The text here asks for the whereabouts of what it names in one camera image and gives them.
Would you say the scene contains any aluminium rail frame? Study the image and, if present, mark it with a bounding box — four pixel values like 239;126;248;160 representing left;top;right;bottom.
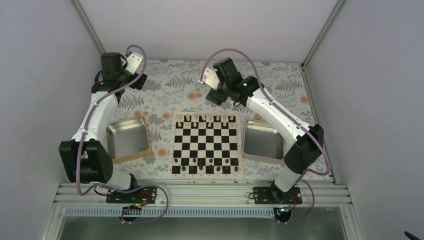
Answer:
53;180;353;207

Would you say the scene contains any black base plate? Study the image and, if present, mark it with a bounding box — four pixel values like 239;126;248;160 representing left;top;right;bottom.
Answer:
248;186;303;205
106;186;158;205

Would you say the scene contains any floral patterned table mat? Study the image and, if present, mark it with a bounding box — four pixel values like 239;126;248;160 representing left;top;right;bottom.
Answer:
109;60;315;179

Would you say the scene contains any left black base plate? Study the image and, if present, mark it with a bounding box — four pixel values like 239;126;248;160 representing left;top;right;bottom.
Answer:
106;186;158;205

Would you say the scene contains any empty metal tray wooden rim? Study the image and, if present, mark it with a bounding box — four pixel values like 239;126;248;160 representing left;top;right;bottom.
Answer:
106;117;153;165

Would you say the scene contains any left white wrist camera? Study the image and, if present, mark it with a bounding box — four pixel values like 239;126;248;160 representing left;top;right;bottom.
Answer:
125;52;144;75

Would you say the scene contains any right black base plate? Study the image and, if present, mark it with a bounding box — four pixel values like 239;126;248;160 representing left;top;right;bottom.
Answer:
248;186;303;205

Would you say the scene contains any metal tray with light pieces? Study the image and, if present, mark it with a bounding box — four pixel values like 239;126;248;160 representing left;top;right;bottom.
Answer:
241;119;285;165

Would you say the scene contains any dark piece row one left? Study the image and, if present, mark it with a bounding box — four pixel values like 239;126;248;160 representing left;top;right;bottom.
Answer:
189;166;197;174

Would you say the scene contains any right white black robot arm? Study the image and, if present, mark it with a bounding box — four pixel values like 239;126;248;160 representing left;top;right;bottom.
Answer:
199;58;324;204

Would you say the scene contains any black white chessboard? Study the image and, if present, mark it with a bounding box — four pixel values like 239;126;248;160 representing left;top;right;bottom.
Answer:
168;112;245;180

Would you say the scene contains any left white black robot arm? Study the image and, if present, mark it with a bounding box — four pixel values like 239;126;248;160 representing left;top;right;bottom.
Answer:
58;51;147;203

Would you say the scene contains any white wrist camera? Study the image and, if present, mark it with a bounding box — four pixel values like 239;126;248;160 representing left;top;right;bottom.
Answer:
125;52;144;75
198;67;220;90

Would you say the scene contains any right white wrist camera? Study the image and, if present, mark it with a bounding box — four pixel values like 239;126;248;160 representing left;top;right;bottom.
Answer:
198;67;220;90

